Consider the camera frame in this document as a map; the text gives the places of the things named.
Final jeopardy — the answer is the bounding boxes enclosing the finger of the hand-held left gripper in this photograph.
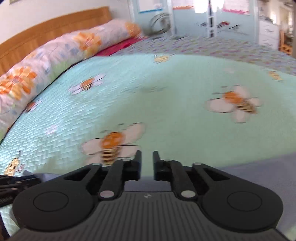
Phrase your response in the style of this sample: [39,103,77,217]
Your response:
[0,174,42,191]

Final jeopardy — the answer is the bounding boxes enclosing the blue knit pants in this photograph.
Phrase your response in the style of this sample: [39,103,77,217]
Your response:
[23,158,296,234]

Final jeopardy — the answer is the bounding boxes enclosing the orange bordered poster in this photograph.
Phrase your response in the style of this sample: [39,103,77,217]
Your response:
[172,0,195,10]

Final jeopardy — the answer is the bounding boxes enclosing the pink bordered poster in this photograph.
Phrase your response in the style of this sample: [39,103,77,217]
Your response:
[222,0,251,16]

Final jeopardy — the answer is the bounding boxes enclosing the wooden dining chair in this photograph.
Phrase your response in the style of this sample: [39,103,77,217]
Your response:
[279,30,292,55]

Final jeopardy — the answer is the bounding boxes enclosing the floral rolled duvet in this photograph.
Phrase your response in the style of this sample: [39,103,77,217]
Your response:
[0,19,142,142]

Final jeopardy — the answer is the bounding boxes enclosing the sliding door wardrobe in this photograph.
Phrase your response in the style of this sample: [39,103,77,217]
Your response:
[128,0,260,44]

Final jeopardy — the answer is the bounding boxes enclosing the red pillow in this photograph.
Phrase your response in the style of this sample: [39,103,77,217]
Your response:
[95,37,145,57]

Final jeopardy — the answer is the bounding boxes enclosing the blue framed poster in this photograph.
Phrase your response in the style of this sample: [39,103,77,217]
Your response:
[136,0,165,13]

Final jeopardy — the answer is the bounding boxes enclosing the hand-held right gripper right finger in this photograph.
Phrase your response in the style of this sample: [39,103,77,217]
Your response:
[153,151,231,200]

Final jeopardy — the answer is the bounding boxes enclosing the wooden headboard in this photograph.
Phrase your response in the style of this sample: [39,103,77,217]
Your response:
[0,6,113,77]

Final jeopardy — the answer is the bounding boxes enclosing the white drawer cabinet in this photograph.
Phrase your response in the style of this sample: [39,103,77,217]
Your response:
[258,19,280,50]

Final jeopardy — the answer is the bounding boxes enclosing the bee print quilted bedspread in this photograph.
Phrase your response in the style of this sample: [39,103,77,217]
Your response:
[0,53,296,234]

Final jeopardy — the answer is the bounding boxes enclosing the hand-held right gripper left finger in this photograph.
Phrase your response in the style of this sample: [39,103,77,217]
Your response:
[62,151,142,200]

